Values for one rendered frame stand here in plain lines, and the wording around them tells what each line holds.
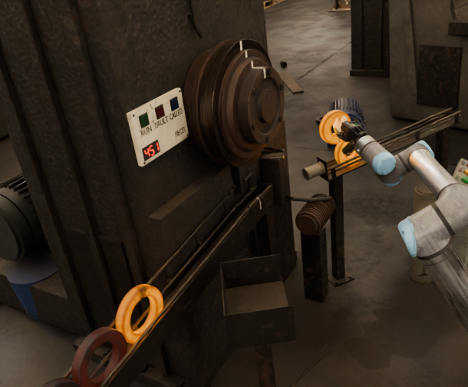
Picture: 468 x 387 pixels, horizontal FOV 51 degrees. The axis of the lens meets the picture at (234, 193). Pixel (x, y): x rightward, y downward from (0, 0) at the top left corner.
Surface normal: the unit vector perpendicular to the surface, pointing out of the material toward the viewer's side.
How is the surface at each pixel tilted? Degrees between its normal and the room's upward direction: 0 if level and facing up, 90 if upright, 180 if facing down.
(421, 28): 90
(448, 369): 0
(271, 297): 5
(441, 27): 90
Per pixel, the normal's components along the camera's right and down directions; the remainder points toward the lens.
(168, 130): 0.85, 0.15
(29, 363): -0.12, -0.88
